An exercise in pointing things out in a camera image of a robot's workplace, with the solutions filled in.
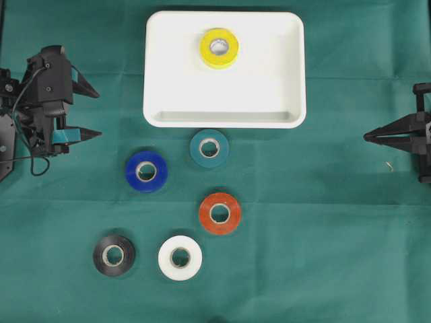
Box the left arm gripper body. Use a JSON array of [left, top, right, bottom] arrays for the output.
[[18, 101, 69, 157]]

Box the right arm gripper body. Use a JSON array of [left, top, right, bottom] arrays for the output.
[[413, 83, 430, 184]]

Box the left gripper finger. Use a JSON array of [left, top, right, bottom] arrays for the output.
[[71, 65, 100, 98], [52, 127, 102, 145]]

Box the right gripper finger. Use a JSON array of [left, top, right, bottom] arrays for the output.
[[364, 113, 421, 139], [365, 137, 421, 155]]

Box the black tape roll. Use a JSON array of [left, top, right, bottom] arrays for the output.
[[92, 235, 135, 277]]

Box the yellow tape roll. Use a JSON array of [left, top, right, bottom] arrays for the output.
[[199, 28, 239, 69]]

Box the teal tape roll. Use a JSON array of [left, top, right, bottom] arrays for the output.
[[189, 129, 230, 168]]

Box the red tape roll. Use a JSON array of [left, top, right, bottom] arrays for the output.
[[198, 192, 242, 236]]

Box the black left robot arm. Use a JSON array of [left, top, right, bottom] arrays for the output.
[[1, 59, 102, 158]]

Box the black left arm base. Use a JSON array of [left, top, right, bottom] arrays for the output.
[[0, 114, 15, 181]]

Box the blue tape roll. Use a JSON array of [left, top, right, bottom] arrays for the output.
[[125, 151, 168, 193]]

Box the white tape roll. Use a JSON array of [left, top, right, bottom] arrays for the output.
[[158, 236, 203, 281]]

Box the white plastic tray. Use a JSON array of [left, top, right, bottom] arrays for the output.
[[143, 11, 306, 129]]

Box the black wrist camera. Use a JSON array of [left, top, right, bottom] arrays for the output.
[[22, 45, 73, 105]]

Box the black camera cable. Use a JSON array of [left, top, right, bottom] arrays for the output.
[[0, 63, 51, 176]]

